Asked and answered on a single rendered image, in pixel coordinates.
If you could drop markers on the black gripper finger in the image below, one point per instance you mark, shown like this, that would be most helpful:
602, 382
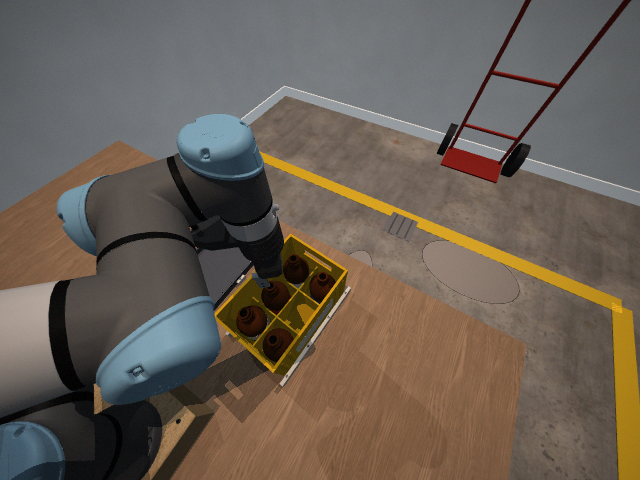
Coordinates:
262, 283

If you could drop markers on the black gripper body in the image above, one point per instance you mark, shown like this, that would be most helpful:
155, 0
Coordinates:
261, 242

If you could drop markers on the brown bottle with blue label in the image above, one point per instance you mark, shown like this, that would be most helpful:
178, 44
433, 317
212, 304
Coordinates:
320, 285

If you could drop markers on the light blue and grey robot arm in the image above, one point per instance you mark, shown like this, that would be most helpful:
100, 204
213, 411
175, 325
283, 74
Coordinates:
142, 326

